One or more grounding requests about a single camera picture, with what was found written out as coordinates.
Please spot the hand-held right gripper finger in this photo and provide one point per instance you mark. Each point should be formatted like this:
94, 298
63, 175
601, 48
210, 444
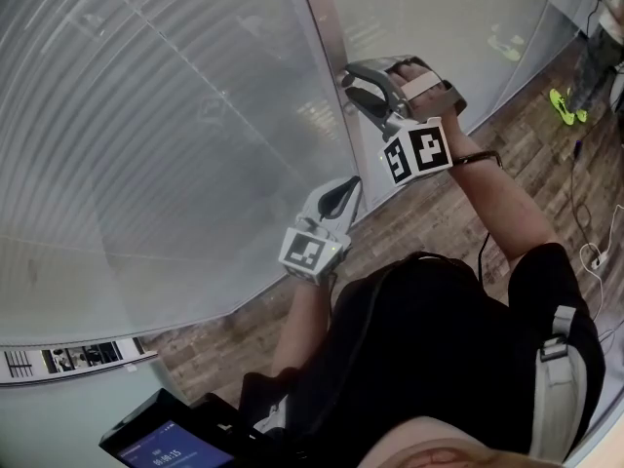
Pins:
370, 107
375, 77

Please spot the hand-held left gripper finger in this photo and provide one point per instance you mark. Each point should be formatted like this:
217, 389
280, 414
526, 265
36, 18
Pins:
355, 207
322, 198

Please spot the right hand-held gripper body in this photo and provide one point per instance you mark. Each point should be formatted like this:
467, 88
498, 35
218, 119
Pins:
424, 149

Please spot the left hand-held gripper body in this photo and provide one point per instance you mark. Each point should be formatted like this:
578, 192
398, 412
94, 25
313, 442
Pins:
307, 254

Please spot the person's left forearm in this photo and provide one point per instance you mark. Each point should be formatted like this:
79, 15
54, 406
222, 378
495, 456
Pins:
302, 324

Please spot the person's right forearm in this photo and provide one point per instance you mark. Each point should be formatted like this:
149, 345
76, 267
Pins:
497, 203

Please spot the person's right hand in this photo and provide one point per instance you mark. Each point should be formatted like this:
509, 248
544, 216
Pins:
419, 83

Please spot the black wristband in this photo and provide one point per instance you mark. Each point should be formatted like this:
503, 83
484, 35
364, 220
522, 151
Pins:
480, 156

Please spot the person's black shirt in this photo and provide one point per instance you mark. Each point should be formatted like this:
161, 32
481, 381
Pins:
429, 349

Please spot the black tablet holder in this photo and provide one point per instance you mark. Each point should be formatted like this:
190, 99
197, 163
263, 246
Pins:
234, 422

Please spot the person's face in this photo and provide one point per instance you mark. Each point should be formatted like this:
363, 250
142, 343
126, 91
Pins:
439, 446

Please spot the black tablet with blue screen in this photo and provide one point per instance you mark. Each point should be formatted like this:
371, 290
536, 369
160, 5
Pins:
166, 449

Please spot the frosted glass door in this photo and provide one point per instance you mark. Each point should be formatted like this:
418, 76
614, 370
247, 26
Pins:
58, 417

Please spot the black metal railing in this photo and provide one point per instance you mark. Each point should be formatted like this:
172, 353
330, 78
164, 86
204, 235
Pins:
18, 363

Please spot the grey metal window post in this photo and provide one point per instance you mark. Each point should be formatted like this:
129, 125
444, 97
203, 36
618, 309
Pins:
326, 27

